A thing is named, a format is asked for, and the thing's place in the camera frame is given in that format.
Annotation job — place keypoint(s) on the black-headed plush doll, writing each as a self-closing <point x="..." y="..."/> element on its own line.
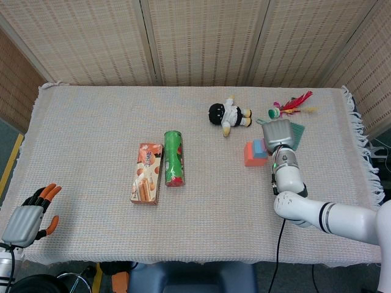
<point x="227" y="114"/>

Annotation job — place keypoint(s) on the large orange foam cube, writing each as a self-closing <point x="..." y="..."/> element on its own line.
<point x="253" y="161"/>

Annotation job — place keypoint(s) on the blue padded chair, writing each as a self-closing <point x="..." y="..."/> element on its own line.
<point x="192" y="277"/>

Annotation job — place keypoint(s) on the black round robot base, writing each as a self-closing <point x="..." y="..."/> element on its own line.
<point x="33" y="285"/>

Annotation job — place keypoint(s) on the orange cookie box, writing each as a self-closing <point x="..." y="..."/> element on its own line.
<point x="147" y="174"/>

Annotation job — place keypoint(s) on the beige woven tablecloth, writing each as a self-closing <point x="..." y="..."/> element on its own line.
<point x="91" y="137"/>

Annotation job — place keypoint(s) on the medium blue foam cube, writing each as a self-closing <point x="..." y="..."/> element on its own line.
<point x="258" y="151"/>

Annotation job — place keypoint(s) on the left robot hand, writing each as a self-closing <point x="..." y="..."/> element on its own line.
<point x="24" y="224"/>

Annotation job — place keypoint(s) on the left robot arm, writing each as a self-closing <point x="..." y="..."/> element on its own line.
<point x="6" y="262"/>

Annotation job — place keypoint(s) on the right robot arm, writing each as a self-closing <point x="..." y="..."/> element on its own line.
<point x="293" y="207"/>

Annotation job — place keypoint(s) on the woven folding screen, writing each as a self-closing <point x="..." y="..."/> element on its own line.
<point x="198" y="39"/>

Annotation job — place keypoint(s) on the green chip can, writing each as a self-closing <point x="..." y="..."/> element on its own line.
<point x="174" y="158"/>

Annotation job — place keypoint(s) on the teal hand brush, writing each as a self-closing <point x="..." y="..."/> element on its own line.
<point x="297" y="131"/>

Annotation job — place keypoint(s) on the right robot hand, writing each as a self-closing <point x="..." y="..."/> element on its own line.
<point x="278" y="132"/>

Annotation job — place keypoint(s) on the red feather shuttlecock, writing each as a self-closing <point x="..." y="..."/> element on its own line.
<point x="291" y="105"/>

